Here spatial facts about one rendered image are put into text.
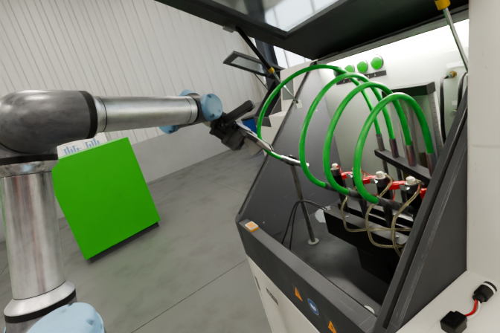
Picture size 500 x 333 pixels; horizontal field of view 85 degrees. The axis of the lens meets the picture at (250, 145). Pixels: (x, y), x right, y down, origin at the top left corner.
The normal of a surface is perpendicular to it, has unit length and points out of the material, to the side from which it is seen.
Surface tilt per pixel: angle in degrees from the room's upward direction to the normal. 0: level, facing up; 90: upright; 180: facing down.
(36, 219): 89
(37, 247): 88
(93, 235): 90
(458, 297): 0
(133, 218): 90
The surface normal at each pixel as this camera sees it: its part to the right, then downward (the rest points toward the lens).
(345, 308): -0.29, -0.94
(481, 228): -0.91, 0.11
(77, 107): 0.64, -0.25
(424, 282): 0.41, 0.06
